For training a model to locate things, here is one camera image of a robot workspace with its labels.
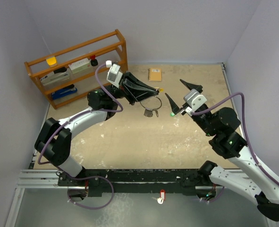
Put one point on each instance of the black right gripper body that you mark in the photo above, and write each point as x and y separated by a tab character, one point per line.
183	111

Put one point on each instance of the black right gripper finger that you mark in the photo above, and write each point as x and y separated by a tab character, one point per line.
191	86
174	107

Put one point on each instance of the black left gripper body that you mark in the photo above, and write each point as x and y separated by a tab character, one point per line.
123	91

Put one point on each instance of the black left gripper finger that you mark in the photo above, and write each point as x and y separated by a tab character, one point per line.
140	95
132	82

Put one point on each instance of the large silver keyring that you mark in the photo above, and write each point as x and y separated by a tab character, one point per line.
151	106

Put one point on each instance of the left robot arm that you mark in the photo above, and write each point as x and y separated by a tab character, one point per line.
54	139

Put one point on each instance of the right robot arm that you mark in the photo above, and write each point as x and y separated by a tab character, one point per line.
230	141

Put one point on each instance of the tan spiral notebook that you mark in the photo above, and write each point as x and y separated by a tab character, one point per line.
155	74

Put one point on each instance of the orange wooden shelf rack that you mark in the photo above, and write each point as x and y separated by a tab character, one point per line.
120	47

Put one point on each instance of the red black stamp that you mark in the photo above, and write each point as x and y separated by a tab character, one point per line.
93	60

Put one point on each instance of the white cardboard box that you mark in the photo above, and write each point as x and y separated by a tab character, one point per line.
79	66

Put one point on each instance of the blue stapler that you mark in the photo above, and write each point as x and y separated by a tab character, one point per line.
68	90

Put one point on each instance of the white black stapler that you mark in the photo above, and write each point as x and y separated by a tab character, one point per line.
52	77

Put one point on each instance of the yellow lidded jar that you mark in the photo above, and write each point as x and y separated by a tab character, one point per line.
51	61

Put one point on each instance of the red tag key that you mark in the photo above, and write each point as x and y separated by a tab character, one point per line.
161	198

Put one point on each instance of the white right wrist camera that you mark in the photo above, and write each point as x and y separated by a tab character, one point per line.
194	101

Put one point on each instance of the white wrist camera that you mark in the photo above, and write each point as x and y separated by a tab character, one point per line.
114	74
194	101

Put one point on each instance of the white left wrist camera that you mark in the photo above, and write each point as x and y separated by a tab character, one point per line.
114	74

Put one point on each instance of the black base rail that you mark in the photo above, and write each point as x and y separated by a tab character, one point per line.
99	181

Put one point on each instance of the aluminium frame rail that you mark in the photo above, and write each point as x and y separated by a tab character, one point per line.
38	179

